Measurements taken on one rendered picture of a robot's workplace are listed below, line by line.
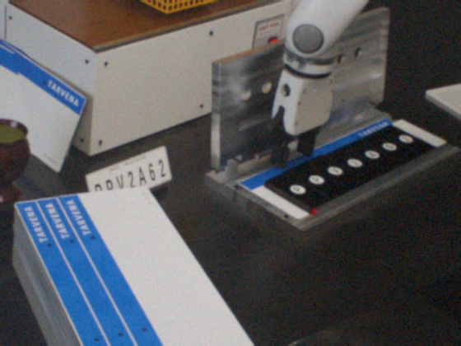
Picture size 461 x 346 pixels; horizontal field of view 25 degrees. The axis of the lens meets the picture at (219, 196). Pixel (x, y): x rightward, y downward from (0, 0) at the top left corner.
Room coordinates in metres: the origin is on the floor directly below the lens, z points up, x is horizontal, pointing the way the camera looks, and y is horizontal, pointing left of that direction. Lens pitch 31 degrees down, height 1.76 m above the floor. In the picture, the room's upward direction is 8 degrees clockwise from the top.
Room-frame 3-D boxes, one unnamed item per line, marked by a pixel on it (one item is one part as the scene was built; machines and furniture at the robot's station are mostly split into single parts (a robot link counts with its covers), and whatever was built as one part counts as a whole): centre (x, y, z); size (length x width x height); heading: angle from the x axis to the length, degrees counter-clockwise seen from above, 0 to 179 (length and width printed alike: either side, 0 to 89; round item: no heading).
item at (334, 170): (1.48, -0.18, 0.93); 0.10 x 0.05 x 0.01; 50
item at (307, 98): (1.51, -0.11, 1.05); 0.10 x 0.07 x 0.11; 140
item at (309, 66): (1.51, -0.11, 1.11); 0.09 x 0.08 x 0.03; 140
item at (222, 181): (1.54, -0.19, 0.92); 0.44 x 0.21 x 0.04; 140
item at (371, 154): (1.56, -0.25, 0.93); 0.10 x 0.05 x 0.01; 50
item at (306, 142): (1.55, -0.14, 0.96); 0.03 x 0.03 x 0.07; 50
